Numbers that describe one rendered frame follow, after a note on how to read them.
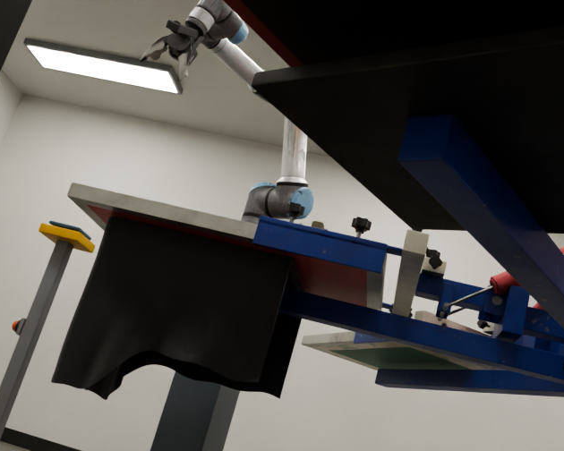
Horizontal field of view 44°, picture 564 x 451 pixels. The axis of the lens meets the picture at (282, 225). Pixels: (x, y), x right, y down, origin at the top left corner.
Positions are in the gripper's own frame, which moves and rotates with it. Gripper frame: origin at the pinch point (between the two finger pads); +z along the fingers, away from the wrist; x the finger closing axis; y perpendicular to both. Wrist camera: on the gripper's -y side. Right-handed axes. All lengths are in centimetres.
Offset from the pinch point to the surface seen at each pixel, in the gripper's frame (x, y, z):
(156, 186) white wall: 165, 380, -43
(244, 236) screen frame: -62, -29, 37
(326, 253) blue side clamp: -81, -30, 31
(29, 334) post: -12, 10, 86
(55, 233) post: -2, 6, 58
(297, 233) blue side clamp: -73, -30, 30
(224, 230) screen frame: -57, -29, 38
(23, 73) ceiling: 313, 337, -62
